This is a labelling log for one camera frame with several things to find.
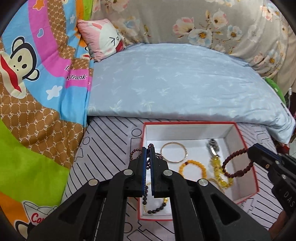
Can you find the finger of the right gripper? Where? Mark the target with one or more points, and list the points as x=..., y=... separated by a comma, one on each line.
x=267, y=153
x=262, y=161

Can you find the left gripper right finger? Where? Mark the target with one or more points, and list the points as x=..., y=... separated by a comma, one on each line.
x=168, y=183

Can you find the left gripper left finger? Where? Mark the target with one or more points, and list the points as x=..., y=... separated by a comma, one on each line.
x=111, y=197

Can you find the red white jewelry box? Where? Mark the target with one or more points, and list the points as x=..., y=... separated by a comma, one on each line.
x=200, y=163

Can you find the person's right hand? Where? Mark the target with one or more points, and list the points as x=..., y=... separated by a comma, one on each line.
x=275, y=229

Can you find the thin gold bangle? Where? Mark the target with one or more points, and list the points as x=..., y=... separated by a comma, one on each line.
x=174, y=152

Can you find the silver wristwatch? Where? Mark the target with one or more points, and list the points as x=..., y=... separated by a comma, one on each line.
x=213, y=147

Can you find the lilac striped bed sheet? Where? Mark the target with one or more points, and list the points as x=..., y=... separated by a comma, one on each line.
x=105, y=150

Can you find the green object at bedside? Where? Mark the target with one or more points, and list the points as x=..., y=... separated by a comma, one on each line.
x=277, y=90

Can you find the light blue pillow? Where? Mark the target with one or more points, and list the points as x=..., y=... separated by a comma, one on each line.
x=186, y=82

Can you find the pink bunny cushion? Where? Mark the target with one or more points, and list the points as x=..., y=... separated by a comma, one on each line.
x=101, y=37

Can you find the colourful monkey cartoon quilt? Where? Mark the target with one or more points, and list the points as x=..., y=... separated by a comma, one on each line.
x=46, y=75

